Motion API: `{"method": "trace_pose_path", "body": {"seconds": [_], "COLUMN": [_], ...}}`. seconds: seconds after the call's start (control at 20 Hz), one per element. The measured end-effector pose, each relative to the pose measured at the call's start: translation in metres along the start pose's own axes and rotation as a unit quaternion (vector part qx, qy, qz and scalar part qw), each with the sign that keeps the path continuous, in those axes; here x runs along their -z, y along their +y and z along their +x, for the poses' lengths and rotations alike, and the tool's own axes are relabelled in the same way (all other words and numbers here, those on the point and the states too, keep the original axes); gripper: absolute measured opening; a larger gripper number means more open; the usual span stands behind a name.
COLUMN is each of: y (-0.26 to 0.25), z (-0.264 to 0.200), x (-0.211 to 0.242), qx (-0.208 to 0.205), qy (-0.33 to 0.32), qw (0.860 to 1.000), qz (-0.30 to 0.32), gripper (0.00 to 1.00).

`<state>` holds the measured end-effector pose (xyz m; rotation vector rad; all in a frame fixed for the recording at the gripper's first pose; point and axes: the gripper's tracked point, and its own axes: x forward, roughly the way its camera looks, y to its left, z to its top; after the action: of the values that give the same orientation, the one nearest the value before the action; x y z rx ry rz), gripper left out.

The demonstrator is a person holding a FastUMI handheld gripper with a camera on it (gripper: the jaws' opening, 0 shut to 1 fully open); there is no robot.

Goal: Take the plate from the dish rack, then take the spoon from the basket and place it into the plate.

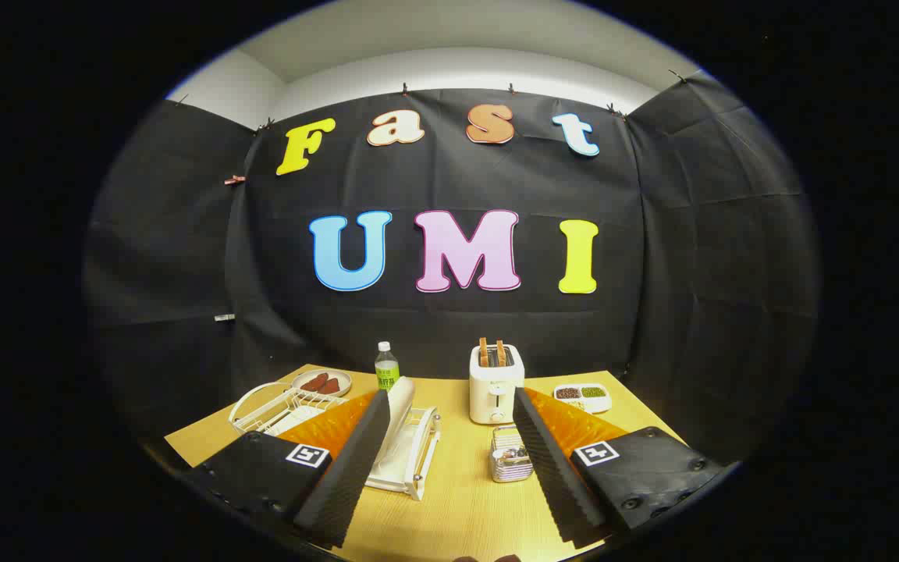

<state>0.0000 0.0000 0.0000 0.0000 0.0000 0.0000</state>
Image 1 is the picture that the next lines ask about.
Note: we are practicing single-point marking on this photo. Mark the green label drink bottle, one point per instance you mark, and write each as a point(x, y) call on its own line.
point(386, 376)

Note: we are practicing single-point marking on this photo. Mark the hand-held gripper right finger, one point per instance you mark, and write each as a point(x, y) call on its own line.
point(547, 460)

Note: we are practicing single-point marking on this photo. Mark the red sausage piece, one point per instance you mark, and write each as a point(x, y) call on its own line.
point(314, 382)
point(330, 386)

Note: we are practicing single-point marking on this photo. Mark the small beige saucer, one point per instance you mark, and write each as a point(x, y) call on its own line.
point(340, 375)

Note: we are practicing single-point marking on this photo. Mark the white divided bean dish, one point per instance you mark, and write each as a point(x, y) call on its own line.
point(584, 404)

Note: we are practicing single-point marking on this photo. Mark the grey plate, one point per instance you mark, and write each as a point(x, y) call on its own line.
point(401, 414)

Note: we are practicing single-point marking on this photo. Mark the black backdrop cloth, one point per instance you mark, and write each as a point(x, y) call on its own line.
point(449, 328)

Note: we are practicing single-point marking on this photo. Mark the pile of green beans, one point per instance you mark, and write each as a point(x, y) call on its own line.
point(593, 392)

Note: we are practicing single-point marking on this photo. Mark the pile of red beans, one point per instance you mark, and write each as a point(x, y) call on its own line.
point(568, 393)

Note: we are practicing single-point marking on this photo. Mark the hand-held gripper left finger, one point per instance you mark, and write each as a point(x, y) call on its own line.
point(356, 460)

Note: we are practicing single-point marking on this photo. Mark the white toaster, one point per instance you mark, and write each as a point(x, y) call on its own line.
point(495, 390)

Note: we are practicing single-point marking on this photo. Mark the small red clip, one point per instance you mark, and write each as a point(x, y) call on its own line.
point(235, 179)

